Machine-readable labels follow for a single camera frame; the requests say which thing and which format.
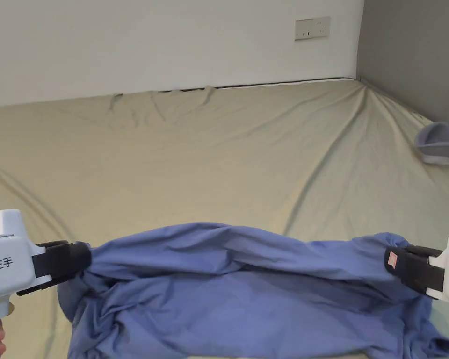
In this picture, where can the grey fabric slipper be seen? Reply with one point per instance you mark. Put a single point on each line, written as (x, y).
(439, 146)

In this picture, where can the bed with beige sheet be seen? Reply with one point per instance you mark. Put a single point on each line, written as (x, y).
(209, 157)

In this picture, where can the person's left hand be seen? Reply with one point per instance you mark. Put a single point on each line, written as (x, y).
(1, 342)

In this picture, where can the white wall socket panel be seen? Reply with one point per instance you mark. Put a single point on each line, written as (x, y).
(312, 28)

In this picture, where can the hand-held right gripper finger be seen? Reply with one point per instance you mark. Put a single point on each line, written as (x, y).
(419, 250)
(415, 271)

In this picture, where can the blue shirt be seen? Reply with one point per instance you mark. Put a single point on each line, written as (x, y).
(228, 291)

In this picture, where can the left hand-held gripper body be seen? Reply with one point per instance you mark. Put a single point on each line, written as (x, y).
(5, 258)

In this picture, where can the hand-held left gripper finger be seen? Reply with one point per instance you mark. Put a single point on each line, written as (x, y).
(65, 243)
(65, 261)

